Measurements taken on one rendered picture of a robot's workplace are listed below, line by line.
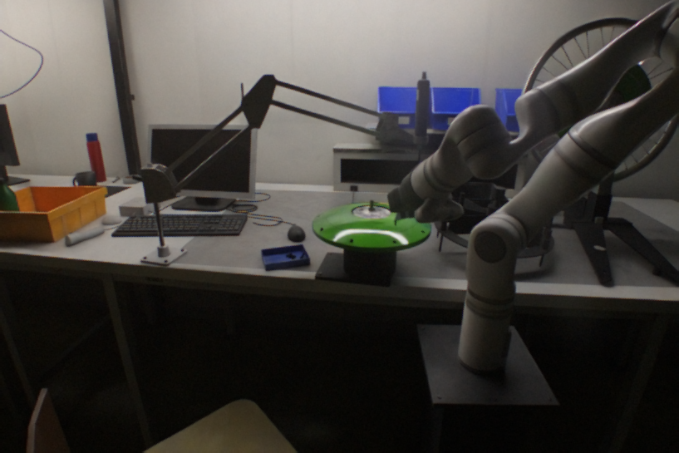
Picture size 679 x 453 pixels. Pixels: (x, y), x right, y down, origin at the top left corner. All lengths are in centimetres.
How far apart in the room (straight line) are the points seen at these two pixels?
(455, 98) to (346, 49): 56
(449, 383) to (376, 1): 154
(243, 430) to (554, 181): 88
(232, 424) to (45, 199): 124
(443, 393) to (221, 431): 55
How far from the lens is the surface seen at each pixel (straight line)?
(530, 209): 75
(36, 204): 193
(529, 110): 56
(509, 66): 189
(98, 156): 229
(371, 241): 86
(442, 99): 181
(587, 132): 66
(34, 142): 279
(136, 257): 127
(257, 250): 119
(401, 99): 180
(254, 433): 105
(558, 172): 67
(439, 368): 86
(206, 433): 108
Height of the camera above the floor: 142
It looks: 18 degrees down
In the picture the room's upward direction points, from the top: straight up
